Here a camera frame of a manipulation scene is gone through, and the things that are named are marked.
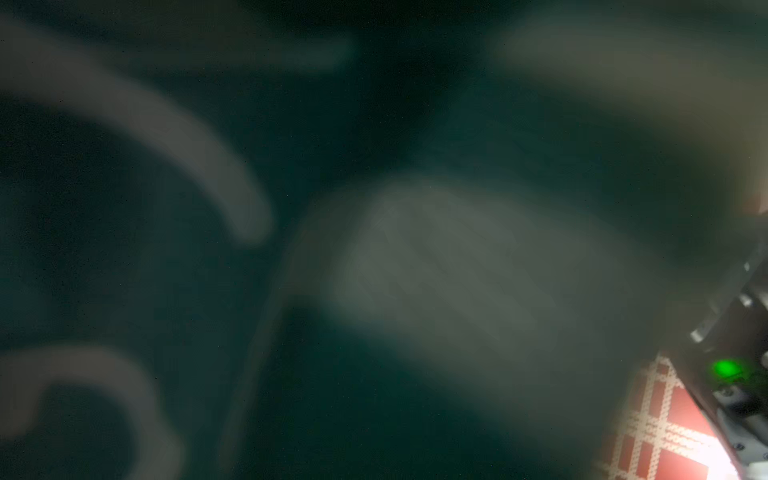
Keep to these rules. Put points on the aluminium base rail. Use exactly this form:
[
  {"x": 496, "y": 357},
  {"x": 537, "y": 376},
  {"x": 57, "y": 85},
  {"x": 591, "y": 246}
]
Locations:
[{"x": 722, "y": 362}]

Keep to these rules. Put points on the green cat-print pillow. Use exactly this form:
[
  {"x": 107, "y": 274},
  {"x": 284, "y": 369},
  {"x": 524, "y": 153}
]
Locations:
[{"x": 359, "y": 239}]

